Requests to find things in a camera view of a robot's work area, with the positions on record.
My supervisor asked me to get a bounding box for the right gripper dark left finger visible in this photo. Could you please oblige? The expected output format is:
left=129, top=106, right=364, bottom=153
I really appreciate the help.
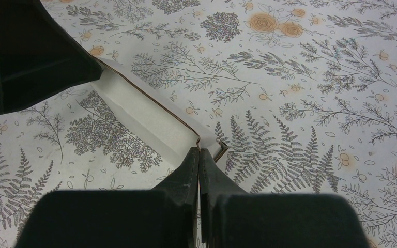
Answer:
left=16, top=147, right=199, bottom=247

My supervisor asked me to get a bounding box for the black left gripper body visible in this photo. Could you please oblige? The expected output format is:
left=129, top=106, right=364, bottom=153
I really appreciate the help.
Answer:
left=0, top=1, right=102, bottom=115

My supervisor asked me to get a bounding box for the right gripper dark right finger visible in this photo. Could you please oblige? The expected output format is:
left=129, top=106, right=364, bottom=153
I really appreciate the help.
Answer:
left=198, top=149, right=369, bottom=247

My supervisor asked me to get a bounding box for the white cardboard paper box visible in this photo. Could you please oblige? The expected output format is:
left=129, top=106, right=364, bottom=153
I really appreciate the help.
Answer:
left=68, top=57, right=228, bottom=179

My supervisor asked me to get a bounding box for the floral patterned table cloth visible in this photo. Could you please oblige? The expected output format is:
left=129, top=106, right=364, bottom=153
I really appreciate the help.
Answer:
left=0, top=1, right=397, bottom=247

